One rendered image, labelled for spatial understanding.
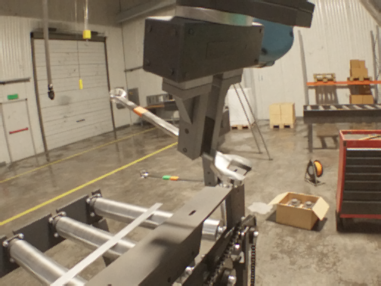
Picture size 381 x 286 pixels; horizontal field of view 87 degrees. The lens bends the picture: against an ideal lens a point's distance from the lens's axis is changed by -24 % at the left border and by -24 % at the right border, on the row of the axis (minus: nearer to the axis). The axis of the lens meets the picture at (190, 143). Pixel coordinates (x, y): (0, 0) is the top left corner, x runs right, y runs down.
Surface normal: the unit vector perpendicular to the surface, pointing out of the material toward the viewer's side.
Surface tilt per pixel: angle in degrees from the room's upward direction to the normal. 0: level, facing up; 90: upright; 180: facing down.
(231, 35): 113
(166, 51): 98
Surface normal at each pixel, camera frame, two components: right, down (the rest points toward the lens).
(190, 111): 0.72, 0.43
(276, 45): -0.01, 0.19
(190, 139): -0.69, 0.35
